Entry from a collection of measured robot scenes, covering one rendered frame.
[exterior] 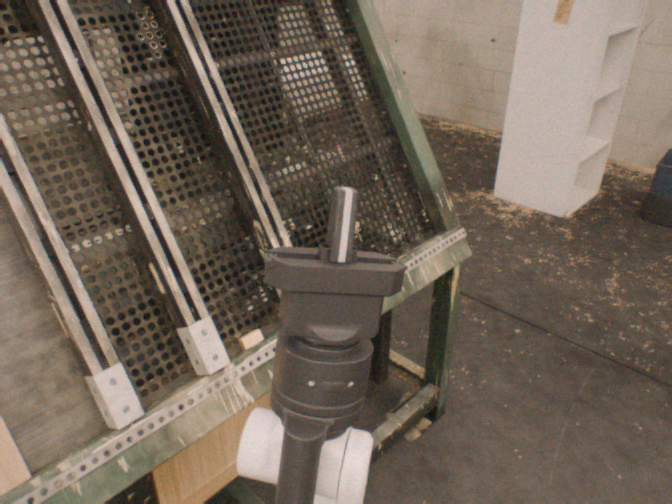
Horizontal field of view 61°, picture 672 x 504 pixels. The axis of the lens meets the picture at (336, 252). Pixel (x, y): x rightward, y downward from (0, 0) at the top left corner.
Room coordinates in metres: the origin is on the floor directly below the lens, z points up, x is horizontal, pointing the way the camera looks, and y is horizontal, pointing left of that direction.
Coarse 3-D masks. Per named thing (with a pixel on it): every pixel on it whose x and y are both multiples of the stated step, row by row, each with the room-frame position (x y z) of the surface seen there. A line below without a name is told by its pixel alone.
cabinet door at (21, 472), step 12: (0, 420) 0.80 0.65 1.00; (0, 432) 0.78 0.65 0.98; (0, 444) 0.77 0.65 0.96; (12, 444) 0.78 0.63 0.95; (0, 456) 0.75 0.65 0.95; (12, 456) 0.76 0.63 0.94; (0, 468) 0.74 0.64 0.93; (12, 468) 0.75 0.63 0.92; (24, 468) 0.76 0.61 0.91; (0, 480) 0.73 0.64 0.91; (12, 480) 0.74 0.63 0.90; (24, 480) 0.74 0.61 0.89; (0, 492) 0.71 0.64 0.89
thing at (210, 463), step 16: (272, 320) 1.40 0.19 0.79; (256, 400) 1.34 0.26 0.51; (240, 416) 1.29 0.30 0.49; (224, 432) 1.25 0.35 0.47; (240, 432) 1.29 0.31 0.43; (192, 448) 1.16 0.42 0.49; (208, 448) 1.20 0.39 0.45; (224, 448) 1.24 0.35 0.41; (176, 464) 1.12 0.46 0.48; (192, 464) 1.16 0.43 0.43; (208, 464) 1.19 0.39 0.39; (224, 464) 1.23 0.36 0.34; (160, 480) 1.08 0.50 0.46; (176, 480) 1.11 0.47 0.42; (192, 480) 1.15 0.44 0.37; (208, 480) 1.19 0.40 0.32; (224, 480) 1.22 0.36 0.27; (160, 496) 1.07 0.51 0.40; (176, 496) 1.11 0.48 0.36; (192, 496) 1.14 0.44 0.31; (208, 496) 1.18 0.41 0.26
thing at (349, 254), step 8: (352, 192) 0.43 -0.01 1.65; (352, 200) 0.43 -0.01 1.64; (352, 208) 0.43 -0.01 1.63; (352, 216) 0.42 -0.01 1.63; (352, 224) 0.42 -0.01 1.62; (352, 232) 0.42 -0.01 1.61; (344, 240) 0.42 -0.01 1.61; (352, 240) 0.42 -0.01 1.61; (344, 248) 0.41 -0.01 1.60; (352, 248) 0.42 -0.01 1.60; (344, 256) 0.41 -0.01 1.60; (352, 256) 0.42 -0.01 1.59
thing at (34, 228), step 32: (0, 128) 1.12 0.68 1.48; (0, 160) 1.08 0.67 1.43; (0, 192) 1.06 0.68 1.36; (32, 192) 1.07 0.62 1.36; (32, 224) 1.06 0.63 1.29; (32, 256) 1.00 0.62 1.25; (64, 256) 1.02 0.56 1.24; (64, 288) 1.00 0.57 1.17; (64, 320) 0.95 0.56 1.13; (96, 320) 0.96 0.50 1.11; (96, 352) 0.95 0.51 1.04; (96, 384) 0.88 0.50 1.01; (128, 384) 0.91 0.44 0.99; (128, 416) 0.87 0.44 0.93
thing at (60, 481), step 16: (448, 240) 1.72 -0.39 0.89; (416, 256) 1.60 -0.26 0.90; (272, 352) 1.14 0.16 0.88; (240, 368) 1.07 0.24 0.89; (208, 384) 1.01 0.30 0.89; (224, 384) 1.02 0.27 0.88; (160, 416) 0.91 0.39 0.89; (176, 416) 0.93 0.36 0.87; (128, 432) 0.86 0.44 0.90; (144, 432) 0.87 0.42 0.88; (112, 448) 0.82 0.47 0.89; (80, 464) 0.78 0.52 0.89; (96, 464) 0.79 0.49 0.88; (64, 480) 0.75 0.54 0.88; (32, 496) 0.71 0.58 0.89; (48, 496) 0.72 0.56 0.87
